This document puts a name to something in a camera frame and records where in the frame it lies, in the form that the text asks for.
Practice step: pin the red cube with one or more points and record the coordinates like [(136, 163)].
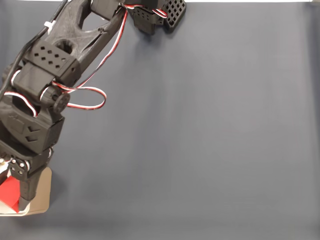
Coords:
[(10, 191)]

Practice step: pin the beige box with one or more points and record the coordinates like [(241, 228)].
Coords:
[(42, 195)]

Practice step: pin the white paper padding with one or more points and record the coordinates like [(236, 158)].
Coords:
[(5, 209)]

